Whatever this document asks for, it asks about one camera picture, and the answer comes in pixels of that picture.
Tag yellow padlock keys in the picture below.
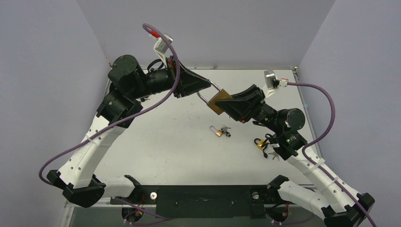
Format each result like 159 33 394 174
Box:
263 151 280 161

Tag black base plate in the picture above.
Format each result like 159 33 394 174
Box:
110 184 287 219

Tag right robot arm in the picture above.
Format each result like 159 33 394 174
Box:
214 82 375 227

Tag small padlock key charm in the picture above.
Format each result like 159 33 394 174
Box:
221 125 231 137

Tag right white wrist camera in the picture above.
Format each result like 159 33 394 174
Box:
262 70 288 99

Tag yellow padlock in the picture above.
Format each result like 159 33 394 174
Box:
254 138 270 151

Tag large brass padlock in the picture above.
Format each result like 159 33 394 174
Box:
196 80 233 115

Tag small brass padlock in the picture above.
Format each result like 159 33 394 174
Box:
210 125 223 137

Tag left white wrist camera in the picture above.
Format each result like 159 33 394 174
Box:
151 34 168 66

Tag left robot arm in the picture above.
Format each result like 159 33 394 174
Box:
47 55 211 208

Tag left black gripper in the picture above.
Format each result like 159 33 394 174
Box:
130 55 211 100

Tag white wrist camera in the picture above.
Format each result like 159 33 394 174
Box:
262 70 288 99
151 34 168 66

